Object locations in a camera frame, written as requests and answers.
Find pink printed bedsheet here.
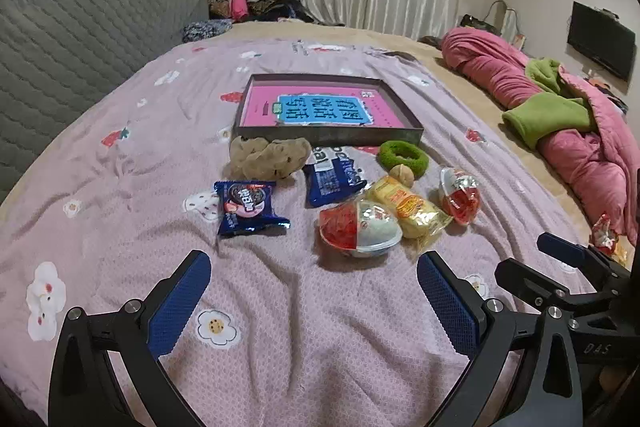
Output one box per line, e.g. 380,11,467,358
0,39,596,427

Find arched table mirror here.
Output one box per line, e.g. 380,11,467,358
487,0,521,42

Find grey quilted headboard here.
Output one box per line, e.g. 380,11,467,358
0,0,210,202

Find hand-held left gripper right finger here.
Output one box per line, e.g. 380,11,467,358
416,251,583,427

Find shallow grey cardboard box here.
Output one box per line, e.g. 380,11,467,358
234,74,425,148

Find blue floral cloth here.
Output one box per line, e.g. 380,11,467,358
181,19,233,44

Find green fuzzy ring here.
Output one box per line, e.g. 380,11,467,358
378,140,429,180

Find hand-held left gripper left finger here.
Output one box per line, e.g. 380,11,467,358
48,250,212,427

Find blue pink cookie packet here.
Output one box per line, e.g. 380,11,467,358
214,180,292,238

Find small tan ball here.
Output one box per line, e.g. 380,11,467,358
390,164,416,188

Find blue foil snack packet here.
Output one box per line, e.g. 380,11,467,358
302,146,368,208

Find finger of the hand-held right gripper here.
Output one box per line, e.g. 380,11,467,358
536,232,631,280
494,258,608,308

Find yellow cake packet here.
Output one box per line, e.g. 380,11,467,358
365,175,453,253

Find red white plastic egg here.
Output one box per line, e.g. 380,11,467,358
438,167,483,226
319,199,403,258

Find pink quilt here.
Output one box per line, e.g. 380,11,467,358
441,27,640,248

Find beige plush toy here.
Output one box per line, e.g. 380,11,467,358
229,136,312,180

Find red white snack wrapper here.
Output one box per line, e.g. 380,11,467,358
590,213,628,265

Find green fleece blanket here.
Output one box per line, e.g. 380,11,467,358
501,58,598,148

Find black bag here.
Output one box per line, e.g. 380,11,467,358
460,14,501,35

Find black wall television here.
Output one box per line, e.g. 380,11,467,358
567,1,637,82

